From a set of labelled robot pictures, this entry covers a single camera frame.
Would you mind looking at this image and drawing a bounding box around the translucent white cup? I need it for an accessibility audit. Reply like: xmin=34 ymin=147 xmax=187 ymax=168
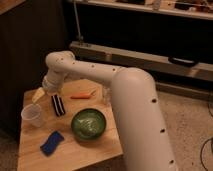
xmin=21 ymin=104 xmax=44 ymax=127

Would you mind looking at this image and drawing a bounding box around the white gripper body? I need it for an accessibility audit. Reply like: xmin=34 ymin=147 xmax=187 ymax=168
xmin=42 ymin=76 xmax=63 ymax=94

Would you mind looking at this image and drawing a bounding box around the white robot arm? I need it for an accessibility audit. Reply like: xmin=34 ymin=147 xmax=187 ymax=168
xmin=32 ymin=51 xmax=178 ymax=171

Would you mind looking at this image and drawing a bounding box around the black case handle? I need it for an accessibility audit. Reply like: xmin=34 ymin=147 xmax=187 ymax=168
xmin=168 ymin=57 xmax=199 ymax=67

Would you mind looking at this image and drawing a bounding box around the black white striped cloth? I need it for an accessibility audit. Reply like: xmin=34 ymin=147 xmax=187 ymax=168
xmin=51 ymin=95 xmax=65 ymax=117

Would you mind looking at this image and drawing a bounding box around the small wooden table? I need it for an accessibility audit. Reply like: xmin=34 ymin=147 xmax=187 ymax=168
xmin=18 ymin=79 xmax=122 ymax=171

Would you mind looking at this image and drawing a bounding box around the long grey case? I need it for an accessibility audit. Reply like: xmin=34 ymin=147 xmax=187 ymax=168
xmin=69 ymin=41 xmax=213 ymax=81

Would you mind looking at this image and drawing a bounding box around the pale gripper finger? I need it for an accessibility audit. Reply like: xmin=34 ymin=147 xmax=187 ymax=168
xmin=32 ymin=87 xmax=45 ymax=103

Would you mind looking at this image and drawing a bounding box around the green ceramic bowl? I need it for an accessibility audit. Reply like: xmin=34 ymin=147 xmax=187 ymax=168
xmin=71 ymin=108 xmax=107 ymax=141

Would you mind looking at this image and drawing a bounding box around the orange carrot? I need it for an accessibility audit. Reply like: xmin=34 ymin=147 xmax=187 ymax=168
xmin=70 ymin=90 xmax=96 ymax=99

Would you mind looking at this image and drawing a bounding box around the blue sponge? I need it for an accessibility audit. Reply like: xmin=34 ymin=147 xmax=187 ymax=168
xmin=40 ymin=131 xmax=64 ymax=156

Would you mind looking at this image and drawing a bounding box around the clear glass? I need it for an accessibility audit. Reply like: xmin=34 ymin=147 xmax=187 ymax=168
xmin=102 ymin=87 xmax=111 ymax=106

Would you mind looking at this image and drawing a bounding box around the metal vertical pole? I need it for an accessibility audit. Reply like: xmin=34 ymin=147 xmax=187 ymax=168
xmin=73 ymin=0 xmax=83 ymax=44

